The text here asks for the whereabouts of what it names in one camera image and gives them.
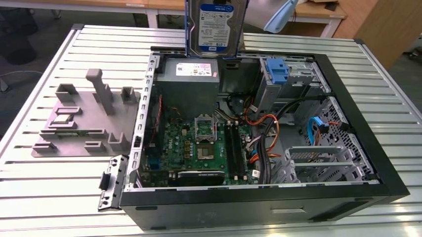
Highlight metal disk bay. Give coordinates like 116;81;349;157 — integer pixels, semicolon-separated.
279;145;375;185

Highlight black open PC case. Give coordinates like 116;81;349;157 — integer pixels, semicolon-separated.
118;45;411;232

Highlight black graphics card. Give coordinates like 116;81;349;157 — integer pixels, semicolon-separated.
166;169;226;187

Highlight white floor cable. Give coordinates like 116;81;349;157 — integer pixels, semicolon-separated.
0;70;44;79

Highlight thin red wire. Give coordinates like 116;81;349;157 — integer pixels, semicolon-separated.
149;95;162;147

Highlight green motherboard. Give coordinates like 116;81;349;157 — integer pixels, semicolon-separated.
141;116;261;188

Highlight blue disk data wire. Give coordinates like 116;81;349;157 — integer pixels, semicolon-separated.
308;117;331;149

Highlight grey optical drive bay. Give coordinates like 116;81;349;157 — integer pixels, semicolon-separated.
255;57;331;116

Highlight black curved cable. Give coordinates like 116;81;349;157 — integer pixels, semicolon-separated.
275;96;327;121

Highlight grey parts rack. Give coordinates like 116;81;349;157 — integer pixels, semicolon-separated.
30;68;142;158

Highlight orange wire bundle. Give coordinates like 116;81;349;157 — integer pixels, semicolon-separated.
245;114;280;154

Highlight green RAM stick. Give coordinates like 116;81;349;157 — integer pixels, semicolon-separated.
54;130;89;137

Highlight wooden desk white frame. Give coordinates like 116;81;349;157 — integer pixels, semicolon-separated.
18;0;348;38

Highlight grey power supply unit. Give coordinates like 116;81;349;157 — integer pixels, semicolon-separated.
154;58;220;117

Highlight CPU socket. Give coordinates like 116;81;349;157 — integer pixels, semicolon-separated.
196;142;216;160

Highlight black chair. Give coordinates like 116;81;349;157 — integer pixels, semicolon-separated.
0;6;38;65

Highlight grey card retainer bracket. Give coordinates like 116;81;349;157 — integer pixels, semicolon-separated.
97;154;129;213

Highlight black cable bundle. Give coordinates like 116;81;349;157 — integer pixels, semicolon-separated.
256;133;276;185

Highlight hard disk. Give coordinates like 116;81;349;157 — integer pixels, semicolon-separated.
184;0;246;60

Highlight blue plastic drive latch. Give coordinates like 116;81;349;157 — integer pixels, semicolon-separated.
265;58;289;84

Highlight orange flat data wire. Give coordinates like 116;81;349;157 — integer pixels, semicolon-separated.
249;152;280;164

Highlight multicoloured disk power wire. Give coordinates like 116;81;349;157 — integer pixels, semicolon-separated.
328;120;351;133

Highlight wooden cabinet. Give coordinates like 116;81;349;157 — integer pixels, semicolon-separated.
335;0;422;71

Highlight office chair base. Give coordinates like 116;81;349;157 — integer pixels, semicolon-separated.
403;34;422;60

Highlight black RAM slot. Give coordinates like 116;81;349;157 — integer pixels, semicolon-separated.
233;120;249;181
224;120;240;181

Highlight metal socket cover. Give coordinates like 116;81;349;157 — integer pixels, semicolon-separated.
193;114;217;144

